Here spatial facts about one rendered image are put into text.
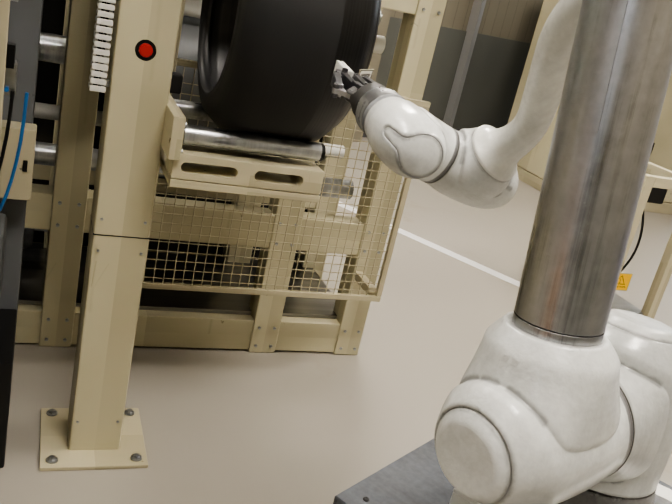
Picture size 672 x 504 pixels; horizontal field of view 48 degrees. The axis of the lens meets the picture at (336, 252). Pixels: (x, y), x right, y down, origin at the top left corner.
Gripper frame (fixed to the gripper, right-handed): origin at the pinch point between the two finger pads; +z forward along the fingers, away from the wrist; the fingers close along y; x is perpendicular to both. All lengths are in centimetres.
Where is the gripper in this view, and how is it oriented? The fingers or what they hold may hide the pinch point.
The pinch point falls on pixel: (343, 73)
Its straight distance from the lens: 153.8
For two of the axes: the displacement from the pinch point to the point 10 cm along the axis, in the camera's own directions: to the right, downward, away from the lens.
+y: -9.2, -0.8, -3.8
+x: -2.5, 8.6, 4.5
